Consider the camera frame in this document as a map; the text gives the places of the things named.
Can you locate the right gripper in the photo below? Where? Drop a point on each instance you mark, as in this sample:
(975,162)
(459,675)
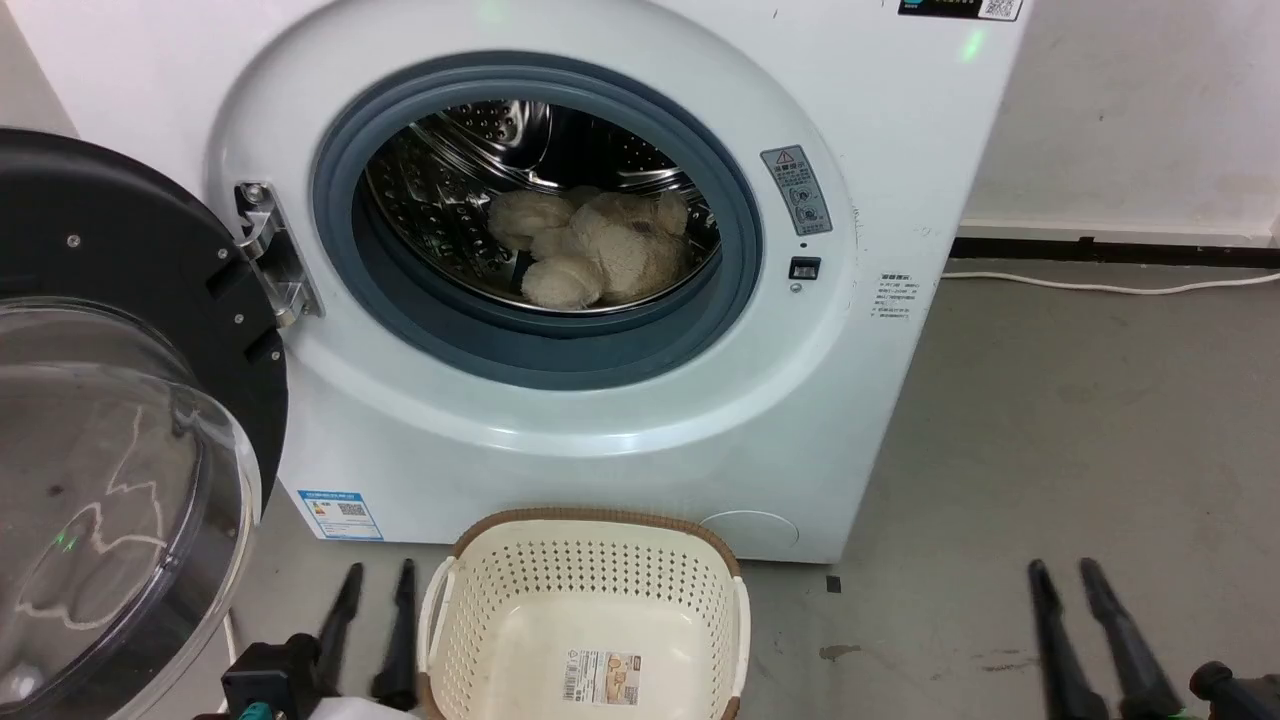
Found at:
(1238,695)

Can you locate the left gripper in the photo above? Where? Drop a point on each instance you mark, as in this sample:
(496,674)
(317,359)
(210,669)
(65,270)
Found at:
(270,678)

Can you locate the beige fluffy towel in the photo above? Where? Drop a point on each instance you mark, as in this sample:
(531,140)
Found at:
(610,250)

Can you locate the cream plastic laundry basket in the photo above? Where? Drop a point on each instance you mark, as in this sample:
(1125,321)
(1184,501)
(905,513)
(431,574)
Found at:
(590,620)

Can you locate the white front-load washing machine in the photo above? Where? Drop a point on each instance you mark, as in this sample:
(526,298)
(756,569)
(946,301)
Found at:
(560,440)

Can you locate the blue energy label sticker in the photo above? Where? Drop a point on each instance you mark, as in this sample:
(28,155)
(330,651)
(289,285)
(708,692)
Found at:
(340,514)

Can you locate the paper label with barcode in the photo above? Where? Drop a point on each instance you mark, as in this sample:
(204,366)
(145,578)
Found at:
(601,677)

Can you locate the open washer door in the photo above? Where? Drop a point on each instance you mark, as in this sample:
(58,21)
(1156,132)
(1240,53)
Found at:
(110,400)

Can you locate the round drain filter cover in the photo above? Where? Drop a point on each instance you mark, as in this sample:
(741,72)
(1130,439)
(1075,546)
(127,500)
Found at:
(750,528)

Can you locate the chrome door hinge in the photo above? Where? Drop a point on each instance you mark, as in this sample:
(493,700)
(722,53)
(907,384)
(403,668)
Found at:
(272,250)

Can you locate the black baseboard strip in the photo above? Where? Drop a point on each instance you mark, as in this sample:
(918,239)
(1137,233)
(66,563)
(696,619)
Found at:
(1110,252)

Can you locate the black text sticker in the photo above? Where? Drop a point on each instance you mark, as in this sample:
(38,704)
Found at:
(892,296)

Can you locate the stainless steel washer drum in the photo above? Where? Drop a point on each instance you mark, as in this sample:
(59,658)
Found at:
(450,190)

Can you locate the black door lock latch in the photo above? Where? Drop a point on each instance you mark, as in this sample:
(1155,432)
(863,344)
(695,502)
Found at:
(804,268)

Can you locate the grey rubber door gasket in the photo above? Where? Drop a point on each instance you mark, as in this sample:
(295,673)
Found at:
(735,250)

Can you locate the grey warning sticker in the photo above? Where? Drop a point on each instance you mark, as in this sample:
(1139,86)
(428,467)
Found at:
(797,190)

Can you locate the black control panel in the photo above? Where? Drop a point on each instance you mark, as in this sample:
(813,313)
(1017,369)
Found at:
(960,8)

